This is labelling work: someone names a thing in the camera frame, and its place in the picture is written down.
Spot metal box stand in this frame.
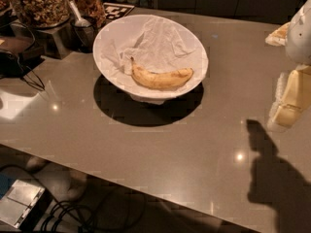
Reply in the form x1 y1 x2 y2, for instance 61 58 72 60
32 21 75 59

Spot silver box on floor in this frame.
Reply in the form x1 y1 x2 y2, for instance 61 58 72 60
0 180 46 229

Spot yellow banana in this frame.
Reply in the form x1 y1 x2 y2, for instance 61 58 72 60
130 57 193 89

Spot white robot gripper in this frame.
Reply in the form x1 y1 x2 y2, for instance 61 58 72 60
265 0 311 132

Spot dark glass cup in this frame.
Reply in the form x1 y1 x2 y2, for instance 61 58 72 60
70 17 98 53

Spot large glass nut jar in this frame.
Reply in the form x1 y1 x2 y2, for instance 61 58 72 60
10 0 70 28

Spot black device with cable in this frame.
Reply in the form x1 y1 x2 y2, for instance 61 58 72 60
0 21 47 92

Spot white plastic spoon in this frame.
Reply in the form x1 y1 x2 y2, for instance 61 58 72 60
67 0 90 27

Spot black white marker tag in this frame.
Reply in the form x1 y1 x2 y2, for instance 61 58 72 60
104 2 134 20

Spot white paper napkin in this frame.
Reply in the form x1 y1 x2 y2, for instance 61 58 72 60
96 15 208 81

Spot white bowl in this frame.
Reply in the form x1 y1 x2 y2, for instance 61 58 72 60
93 15 208 105

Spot black floor cables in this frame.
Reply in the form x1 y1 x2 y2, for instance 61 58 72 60
38 191 147 233

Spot small glass snack jar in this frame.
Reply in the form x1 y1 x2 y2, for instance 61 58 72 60
75 0 106 28

